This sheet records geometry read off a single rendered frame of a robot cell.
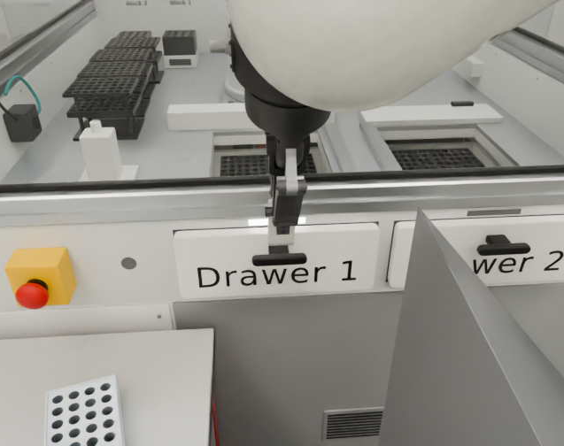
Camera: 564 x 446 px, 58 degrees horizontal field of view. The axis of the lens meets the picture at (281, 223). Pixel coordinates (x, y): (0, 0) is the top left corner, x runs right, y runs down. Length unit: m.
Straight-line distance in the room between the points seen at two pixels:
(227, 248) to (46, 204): 0.25
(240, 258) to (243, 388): 0.30
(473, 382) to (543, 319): 0.70
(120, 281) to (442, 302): 0.56
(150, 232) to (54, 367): 0.24
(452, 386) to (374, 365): 0.63
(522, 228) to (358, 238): 0.24
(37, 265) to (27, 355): 0.16
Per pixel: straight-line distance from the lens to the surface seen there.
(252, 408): 0.99
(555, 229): 0.84
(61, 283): 0.76
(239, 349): 0.88
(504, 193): 0.79
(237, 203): 0.70
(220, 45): 0.41
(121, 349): 0.81
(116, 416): 0.68
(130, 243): 0.75
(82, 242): 0.76
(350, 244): 0.73
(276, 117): 0.41
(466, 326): 0.29
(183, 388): 0.74
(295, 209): 0.48
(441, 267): 0.32
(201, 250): 0.72
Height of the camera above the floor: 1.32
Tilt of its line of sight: 32 degrees down
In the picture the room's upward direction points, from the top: straight up
